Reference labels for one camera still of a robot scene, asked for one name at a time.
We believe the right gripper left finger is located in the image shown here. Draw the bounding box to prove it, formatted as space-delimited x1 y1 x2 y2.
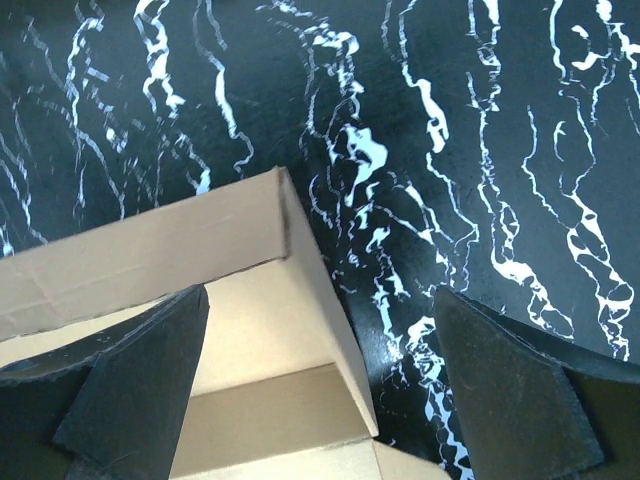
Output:
1 285 209 479

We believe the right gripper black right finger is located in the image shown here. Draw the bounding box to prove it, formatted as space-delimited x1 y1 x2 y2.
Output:
434 288 639 479

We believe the cardboard box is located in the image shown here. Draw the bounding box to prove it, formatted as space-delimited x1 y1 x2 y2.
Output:
1 168 445 479

